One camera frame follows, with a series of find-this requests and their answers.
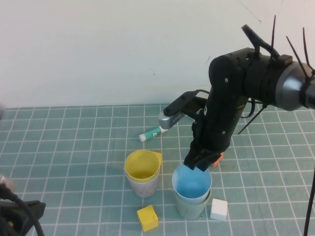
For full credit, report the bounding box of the white foam cube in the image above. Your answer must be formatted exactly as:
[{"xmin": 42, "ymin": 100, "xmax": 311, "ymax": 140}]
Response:
[{"xmin": 210, "ymin": 198, "xmax": 228, "ymax": 221}]

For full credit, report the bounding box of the black cable with plug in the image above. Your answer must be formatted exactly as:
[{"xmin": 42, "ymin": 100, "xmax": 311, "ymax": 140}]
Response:
[{"xmin": 241, "ymin": 24, "xmax": 281, "ymax": 61}]

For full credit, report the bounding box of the thin black cable loop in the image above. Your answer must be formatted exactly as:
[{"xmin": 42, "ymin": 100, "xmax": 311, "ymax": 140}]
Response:
[{"xmin": 242, "ymin": 97, "xmax": 257, "ymax": 119}]

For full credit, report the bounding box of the orange foam cube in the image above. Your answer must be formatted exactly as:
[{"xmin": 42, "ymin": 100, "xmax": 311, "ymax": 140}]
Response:
[{"xmin": 211, "ymin": 151, "xmax": 225, "ymax": 168}]

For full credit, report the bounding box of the black hanging cable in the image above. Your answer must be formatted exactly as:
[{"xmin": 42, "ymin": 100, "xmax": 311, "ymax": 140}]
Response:
[{"xmin": 303, "ymin": 164, "xmax": 315, "ymax": 236}]

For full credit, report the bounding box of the black zip tie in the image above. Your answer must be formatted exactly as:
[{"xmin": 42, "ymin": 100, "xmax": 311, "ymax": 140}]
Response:
[{"xmin": 237, "ymin": 104, "xmax": 268, "ymax": 135}]

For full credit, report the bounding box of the yellow plastic cup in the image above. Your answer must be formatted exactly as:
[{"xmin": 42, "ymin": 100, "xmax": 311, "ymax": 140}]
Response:
[{"xmin": 124, "ymin": 149, "xmax": 160, "ymax": 184}]

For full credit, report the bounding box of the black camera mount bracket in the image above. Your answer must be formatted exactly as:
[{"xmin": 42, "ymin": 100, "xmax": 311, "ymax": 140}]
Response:
[{"xmin": 183, "ymin": 97, "xmax": 210, "ymax": 121}]

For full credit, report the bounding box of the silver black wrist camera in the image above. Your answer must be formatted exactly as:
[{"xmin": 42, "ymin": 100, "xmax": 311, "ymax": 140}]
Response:
[{"xmin": 157, "ymin": 90, "xmax": 199, "ymax": 130}]

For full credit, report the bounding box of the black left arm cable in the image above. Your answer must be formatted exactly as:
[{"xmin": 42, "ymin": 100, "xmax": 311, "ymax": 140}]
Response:
[{"xmin": 0, "ymin": 185, "xmax": 45, "ymax": 236}]

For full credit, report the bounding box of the light blue plastic cup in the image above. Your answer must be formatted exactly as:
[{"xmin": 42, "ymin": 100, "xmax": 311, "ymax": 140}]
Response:
[{"xmin": 171, "ymin": 164, "xmax": 212, "ymax": 205}]

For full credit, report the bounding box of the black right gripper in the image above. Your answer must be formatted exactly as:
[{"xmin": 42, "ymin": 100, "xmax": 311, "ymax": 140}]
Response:
[{"xmin": 184, "ymin": 97, "xmax": 244, "ymax": 173}]

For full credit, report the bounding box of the pink plastic cup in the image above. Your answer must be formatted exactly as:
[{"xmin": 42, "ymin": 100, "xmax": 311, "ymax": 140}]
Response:
[{"xmin": 126, "ymin": 167, "xmax": 161, "ymax": 199}]

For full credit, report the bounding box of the green plastic cup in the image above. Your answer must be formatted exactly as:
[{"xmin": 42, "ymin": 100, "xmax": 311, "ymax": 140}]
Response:
[{"xmin": 174, "ymin": 189, "xmax": 212, "ymax": 220}]

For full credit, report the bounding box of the green white glue stick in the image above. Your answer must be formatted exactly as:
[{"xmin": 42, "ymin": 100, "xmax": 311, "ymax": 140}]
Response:
[{"xmin": 138, "ymin": 125, "xmax": 168, "ymax": 143}]

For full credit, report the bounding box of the yellow foam cube with notch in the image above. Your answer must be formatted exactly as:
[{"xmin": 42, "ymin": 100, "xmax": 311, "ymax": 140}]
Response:
[{"xmin": 136, "ymin": 205, "xmax": 159, "ymax": 233}]

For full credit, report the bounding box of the teal grid tablecloth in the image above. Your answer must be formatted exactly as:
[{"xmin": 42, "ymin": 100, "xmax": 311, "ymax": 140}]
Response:
[{"xmin": 0, "ymin": 99, "xmax": 315, "ymax": 236}]

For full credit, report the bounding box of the plain yellow foam cube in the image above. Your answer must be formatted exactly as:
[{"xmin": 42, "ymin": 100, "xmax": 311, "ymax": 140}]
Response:
[{"xmin": 152, "ymin": 151, "xmax": 162, "ymax": 166}]

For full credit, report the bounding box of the dark red zip tie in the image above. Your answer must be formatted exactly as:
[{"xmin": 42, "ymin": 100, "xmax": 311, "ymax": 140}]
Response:
[
  {"xmin": 302, "ymin": 27, "xmax": 315, "ymax": 72},
  {"xmin": 271, "ymin": 14, "xmax": 277, "ymax": 61},
  {"xmin": 285, "ymin": 36, "xmax": 310, "ymax": 77}
]

